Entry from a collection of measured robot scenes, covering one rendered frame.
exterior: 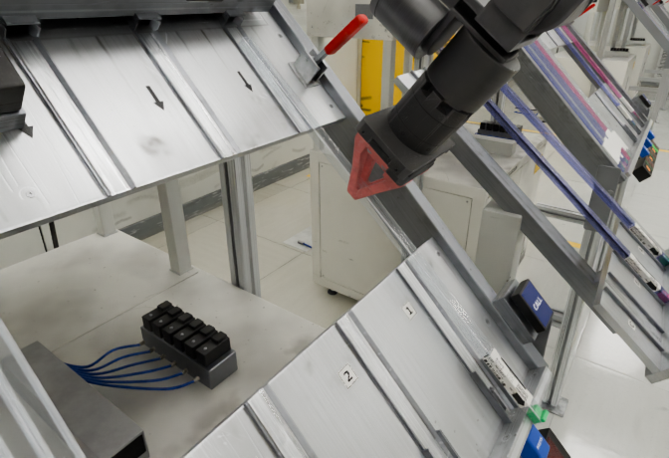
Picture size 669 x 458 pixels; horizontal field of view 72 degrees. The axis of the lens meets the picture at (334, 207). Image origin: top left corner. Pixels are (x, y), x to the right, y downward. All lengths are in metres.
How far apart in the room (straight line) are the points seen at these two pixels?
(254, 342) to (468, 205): 0.85
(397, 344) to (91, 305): 0.62
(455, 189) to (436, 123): 1.01
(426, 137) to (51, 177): 0.29
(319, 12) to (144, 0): 1.11
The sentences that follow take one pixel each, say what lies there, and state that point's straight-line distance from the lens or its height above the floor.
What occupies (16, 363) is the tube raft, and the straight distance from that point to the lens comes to 0.32.
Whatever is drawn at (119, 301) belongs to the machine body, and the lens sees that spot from 0.93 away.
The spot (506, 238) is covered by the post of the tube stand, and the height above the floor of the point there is 0.77.
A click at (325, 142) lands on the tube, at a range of 0.50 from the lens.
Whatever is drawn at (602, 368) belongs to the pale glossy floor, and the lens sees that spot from 1.84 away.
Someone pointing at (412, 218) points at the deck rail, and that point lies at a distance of 0.57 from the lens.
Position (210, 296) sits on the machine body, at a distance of 0.89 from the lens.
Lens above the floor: 1.12
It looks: 24 degrees down
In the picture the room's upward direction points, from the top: straight up
